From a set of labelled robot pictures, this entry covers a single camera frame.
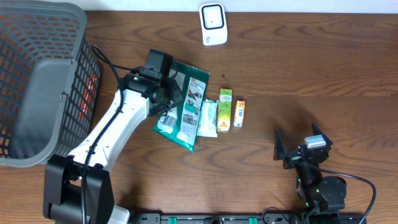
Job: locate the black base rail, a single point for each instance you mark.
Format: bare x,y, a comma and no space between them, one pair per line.
268,218

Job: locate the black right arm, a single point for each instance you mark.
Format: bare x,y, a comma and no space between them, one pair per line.
324,196

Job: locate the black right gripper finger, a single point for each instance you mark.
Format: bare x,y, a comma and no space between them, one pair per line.
279,150
316,131

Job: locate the white teal wipes packet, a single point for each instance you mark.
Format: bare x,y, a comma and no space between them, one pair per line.
208,117

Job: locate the grey plastic mesh basket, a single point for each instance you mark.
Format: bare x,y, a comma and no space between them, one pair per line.
50,81

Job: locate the small orange candy box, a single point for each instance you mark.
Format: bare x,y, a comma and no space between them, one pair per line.
239,113

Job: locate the green snack box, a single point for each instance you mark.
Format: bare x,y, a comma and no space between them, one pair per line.
224,110

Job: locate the green white 3M packet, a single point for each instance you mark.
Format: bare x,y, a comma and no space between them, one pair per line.
180,124

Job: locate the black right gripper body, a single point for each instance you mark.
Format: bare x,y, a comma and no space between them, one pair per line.
293,161

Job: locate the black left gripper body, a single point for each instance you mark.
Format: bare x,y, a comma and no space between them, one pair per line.
173,95

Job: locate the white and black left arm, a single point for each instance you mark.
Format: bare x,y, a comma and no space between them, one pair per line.
77,187

